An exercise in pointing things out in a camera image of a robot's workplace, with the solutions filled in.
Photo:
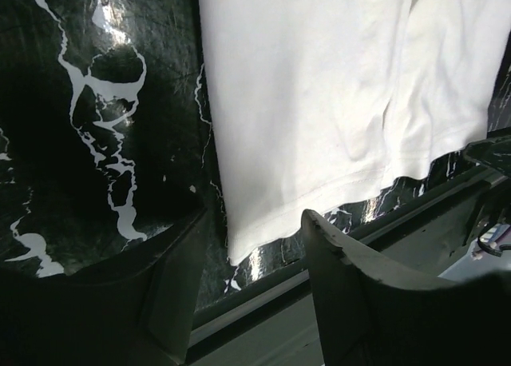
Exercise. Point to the white t shirt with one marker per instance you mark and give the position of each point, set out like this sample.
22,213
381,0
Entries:
322,103

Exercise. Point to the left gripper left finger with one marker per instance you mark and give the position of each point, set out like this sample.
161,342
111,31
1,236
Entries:
168,311

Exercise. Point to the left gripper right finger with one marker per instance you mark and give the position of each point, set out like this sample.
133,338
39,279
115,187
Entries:
372,310

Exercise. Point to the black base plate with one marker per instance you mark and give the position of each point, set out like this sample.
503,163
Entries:
261,312

